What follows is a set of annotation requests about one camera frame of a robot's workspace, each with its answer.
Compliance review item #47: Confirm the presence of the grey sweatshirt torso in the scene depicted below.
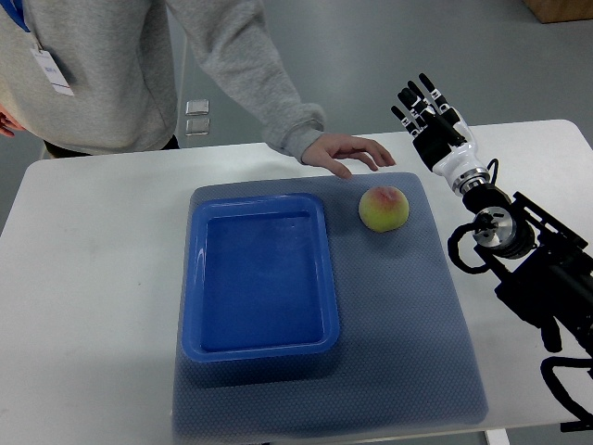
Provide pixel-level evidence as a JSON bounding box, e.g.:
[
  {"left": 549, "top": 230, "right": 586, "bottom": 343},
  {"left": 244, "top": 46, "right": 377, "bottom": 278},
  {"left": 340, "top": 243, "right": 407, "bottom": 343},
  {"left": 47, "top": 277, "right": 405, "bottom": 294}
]
[{"left": 1, "top": 1, "right": 177, "bottom": 155}]

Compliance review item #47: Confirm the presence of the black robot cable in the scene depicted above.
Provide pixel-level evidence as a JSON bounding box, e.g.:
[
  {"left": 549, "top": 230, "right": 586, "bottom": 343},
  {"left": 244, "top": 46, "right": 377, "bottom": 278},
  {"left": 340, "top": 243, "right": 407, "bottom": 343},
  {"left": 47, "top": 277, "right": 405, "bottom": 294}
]
[{"left": 539, "top": 354, "right": 593, "bottom": 433}]

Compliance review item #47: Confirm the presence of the upper metal floor plate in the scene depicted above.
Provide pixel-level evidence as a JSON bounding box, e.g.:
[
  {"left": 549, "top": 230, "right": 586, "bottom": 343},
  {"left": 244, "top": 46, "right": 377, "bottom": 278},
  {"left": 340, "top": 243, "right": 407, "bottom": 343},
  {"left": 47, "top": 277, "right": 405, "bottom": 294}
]
[{"left": 185, "top": 99, "right": 209, "bottom": 116}]

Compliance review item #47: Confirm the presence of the lower metal floor plate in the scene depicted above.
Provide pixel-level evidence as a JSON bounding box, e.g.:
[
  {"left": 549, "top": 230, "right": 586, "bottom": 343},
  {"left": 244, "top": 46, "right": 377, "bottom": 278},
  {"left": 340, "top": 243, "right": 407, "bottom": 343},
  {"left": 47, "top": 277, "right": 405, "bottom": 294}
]
[{"left": 184, "top": 117, "right": 210, "bottom": 136}]

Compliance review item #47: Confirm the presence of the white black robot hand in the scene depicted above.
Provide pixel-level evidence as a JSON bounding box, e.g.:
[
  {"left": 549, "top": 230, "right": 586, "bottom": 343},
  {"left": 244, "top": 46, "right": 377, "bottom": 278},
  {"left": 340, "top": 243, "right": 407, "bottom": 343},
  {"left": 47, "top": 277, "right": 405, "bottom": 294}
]
[{"left": 391, "top": 73, "right": 490, "bottom": 192}]

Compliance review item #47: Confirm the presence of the person's left hand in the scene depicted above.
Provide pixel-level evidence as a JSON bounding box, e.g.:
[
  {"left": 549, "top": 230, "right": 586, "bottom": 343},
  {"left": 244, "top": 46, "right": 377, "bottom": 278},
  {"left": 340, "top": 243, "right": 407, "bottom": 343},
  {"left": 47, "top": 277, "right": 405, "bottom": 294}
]
[{"left": 300, "top": 133, "right": 396, "bottom": 179}]

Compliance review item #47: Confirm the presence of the white name badge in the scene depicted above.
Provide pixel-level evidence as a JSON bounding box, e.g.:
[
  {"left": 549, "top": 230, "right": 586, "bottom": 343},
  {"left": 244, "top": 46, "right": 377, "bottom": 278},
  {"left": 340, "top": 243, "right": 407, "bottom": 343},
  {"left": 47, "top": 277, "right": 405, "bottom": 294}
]
[{"left": 31, "top": 47, "right": 74, "bottom": 96}]

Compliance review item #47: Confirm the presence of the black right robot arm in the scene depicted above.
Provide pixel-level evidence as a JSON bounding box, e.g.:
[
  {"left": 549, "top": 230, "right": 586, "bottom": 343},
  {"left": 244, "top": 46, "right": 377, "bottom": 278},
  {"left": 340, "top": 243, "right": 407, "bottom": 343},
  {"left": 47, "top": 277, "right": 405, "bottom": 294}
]
[{"left": 391, "top": 74, "right": 592, "bottom": 352}]

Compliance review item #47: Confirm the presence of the brown cardboard box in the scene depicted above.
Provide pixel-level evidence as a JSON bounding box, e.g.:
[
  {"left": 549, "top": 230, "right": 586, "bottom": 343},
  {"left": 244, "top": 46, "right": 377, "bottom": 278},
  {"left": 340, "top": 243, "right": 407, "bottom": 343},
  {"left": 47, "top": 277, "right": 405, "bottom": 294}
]
[{"left": 524, "top": 0, "right": 592, "bottom": 24}]

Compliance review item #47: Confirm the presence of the green red peach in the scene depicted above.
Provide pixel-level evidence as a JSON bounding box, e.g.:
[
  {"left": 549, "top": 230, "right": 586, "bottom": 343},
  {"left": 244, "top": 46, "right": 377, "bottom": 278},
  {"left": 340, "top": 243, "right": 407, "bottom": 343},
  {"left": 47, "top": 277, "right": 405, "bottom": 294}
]
[{"left": 358, "top": 186, "right": 410, "bottom": 233}]

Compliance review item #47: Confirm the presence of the person's right hand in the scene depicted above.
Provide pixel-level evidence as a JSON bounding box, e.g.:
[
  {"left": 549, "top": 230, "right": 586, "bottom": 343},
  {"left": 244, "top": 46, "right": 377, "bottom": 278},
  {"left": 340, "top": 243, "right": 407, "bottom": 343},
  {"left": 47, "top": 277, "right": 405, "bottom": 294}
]
[{"left": 0, "top": 105, "right": 26, "bottom": 138}]

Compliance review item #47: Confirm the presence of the blue lanyard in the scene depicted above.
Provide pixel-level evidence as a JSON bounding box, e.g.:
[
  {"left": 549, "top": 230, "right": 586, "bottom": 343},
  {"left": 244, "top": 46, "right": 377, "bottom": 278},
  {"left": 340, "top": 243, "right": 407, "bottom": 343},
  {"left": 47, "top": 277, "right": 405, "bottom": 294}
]
[{"left": 0, "top": 0, "right": 32, "bottom": 33}]

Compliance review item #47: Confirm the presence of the grey sweatshirt sleeve forearm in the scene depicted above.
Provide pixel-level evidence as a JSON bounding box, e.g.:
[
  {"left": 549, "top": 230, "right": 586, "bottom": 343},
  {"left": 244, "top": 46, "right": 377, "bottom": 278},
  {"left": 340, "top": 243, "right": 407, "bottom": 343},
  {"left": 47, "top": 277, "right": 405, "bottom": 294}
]
[{"left": 167, "top": 1, "right": 324, "bottom": 162}]

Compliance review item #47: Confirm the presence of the blue rectangular plastic tray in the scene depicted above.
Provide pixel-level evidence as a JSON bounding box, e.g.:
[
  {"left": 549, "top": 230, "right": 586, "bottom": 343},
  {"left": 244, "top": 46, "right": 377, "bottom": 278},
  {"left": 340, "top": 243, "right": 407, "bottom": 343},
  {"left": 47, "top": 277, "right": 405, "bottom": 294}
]
[{"left": 181, "top": 193, "right": 340, "bottom": 363}]

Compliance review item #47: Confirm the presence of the metal floor plate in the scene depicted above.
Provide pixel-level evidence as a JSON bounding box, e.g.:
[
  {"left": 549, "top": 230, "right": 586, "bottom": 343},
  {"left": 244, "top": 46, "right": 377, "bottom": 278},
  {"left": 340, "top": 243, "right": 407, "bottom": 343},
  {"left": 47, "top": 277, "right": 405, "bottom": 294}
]
[
  {"left": 185, "top": 99, "right": 209, "bottom": 116},
  {"left": 184, "top": 117, "right": 210, "bottom": 136}
]

